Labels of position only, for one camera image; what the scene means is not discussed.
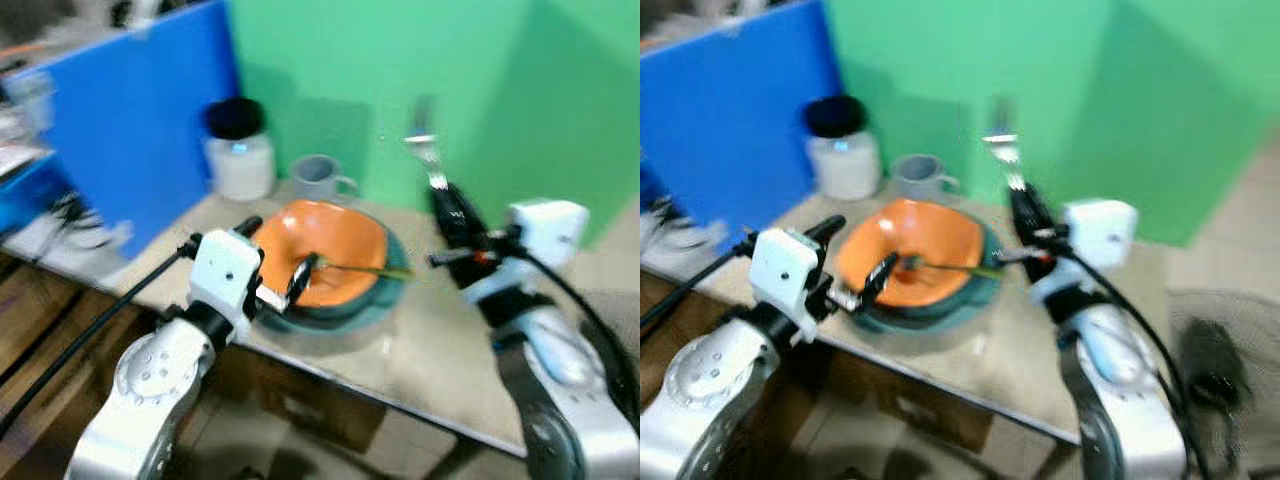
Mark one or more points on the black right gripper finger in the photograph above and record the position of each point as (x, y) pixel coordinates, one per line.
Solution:
(440, 212)
(1019, 212)
(1042, 212)
(468, 212)

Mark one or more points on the silver metal fork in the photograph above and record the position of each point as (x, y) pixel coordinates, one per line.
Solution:
(428, 152)
(1006, 152)

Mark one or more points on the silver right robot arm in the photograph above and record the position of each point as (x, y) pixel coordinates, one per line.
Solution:
(558, 352)
(1110, 352)

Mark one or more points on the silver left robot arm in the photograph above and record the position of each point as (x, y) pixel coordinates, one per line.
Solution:
(150, 380)
(700, 382)

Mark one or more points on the orange bowl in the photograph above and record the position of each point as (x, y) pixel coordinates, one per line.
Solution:
(930, 240)
(340, 240)

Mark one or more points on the white jar with black lid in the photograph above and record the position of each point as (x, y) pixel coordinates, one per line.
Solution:
(240, 160)
(842, 158)

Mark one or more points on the teal green plate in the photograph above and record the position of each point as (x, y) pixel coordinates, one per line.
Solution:
(385, 295)
(975, 295)

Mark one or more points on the grey mug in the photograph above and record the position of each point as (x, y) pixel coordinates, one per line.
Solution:
(917, 178)
(315, 178)

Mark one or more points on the green partition board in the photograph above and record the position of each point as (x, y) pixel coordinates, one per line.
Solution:
(470, 80)
(1090, 80)

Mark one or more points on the blue partition board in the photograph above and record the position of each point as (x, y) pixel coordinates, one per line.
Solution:
(140, 120)
(735, 110)

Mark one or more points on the blue box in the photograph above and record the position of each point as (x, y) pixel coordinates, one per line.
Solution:
(30, 195)
(650, 190)

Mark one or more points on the black object on floor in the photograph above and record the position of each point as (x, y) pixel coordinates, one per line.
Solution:
(1212, 365)

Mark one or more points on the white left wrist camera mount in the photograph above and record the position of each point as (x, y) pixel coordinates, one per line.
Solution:
(785, 265)
(225, 268)

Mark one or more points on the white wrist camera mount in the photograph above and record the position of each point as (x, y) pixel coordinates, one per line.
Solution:
(225, 268)
(1100, 232)
(550, 230)
(785, 265)

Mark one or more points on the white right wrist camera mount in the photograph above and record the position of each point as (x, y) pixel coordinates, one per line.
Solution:
(550, 230)
(1100, 232)

